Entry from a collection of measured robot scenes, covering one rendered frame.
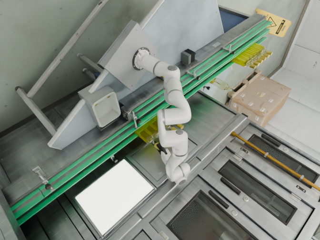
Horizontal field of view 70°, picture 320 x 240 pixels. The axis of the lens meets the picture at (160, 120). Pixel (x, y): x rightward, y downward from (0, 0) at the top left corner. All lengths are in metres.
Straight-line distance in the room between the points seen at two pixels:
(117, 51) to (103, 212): 0.97
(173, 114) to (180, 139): 0.13
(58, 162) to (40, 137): 0.54
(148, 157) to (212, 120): 0.62
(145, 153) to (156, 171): 0.17
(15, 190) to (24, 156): 0.46
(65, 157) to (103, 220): 0.45
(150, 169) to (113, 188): 0.27
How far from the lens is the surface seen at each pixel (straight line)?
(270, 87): 5.93
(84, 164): 1.54
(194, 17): 1.93
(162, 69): 1.37
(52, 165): 1.60
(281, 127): 6.20
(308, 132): 6.37
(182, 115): 1.16
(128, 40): 1.43
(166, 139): 1.15
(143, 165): 1.64
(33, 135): 2.13
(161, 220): 1.53
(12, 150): 2.12
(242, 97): 5.50
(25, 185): 1.61
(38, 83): 1.99
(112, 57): 1.39
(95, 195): 1.61
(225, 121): 1.95
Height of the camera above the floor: 1.85
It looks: 30 degrees down
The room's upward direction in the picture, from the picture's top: 127 degrees clockwise
